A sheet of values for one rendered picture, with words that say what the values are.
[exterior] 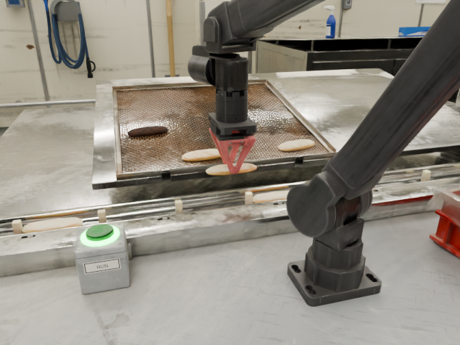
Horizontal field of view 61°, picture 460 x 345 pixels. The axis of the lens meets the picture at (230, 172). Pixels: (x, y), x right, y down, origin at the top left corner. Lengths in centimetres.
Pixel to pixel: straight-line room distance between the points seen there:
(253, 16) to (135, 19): 379
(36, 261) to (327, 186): 46
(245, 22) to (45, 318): 50
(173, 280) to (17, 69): 400
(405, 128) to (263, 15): 26
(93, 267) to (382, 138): 42
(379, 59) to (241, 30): 232
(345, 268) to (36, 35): 409
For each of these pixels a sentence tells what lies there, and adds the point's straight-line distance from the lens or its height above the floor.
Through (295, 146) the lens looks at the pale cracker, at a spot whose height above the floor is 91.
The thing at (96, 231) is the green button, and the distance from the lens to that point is 61.
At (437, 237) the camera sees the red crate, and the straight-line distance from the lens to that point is 79.
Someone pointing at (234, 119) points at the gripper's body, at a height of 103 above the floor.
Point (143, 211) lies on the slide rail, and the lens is 76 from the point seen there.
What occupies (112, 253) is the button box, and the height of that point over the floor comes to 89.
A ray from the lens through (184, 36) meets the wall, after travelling 442.
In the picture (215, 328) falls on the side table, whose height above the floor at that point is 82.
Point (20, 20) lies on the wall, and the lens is 445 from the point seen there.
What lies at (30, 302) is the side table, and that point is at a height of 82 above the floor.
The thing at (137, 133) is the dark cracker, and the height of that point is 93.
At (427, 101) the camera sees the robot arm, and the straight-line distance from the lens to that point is 45.
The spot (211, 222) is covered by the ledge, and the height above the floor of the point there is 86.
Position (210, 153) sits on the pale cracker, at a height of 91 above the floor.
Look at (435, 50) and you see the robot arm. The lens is 44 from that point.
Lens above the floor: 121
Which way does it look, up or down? 23 degrees down
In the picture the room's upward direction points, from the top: straight up
